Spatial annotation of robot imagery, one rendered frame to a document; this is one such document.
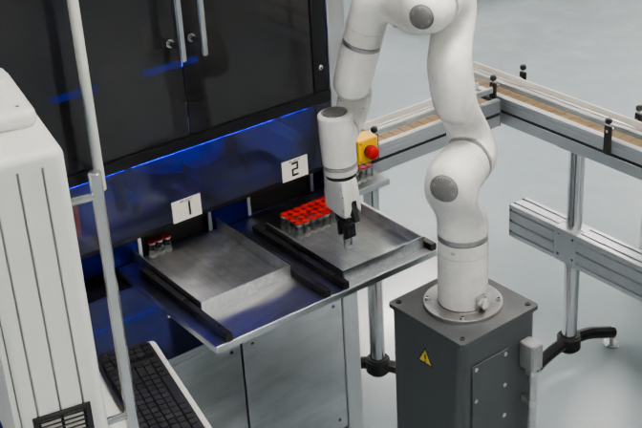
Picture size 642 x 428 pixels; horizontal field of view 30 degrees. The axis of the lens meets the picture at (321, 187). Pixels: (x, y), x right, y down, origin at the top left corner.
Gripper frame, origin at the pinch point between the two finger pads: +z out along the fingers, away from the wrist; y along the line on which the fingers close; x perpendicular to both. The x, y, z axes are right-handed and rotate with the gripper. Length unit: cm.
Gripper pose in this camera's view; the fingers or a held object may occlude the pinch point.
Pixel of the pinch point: (346, 227)
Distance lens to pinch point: 295.6
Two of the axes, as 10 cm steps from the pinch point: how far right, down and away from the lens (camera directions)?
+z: 1.0, 8.8, 4.7
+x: 8.6, -3.1, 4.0
